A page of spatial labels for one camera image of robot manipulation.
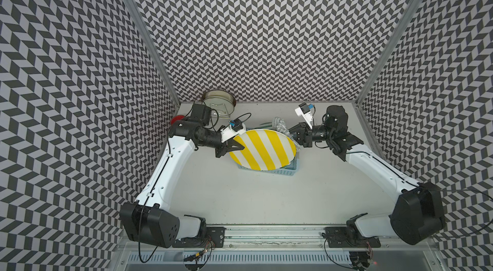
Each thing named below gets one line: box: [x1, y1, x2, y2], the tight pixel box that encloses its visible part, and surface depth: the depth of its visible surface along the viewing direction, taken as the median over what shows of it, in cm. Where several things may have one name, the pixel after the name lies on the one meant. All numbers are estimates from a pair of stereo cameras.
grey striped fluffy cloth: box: [271, 116, 300, 146], surface depth 67 cm
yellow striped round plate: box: [229, 128, 298, 171], surface depth 71 cm
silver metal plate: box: [201, 89, 237, 117], surface depth 105 cm
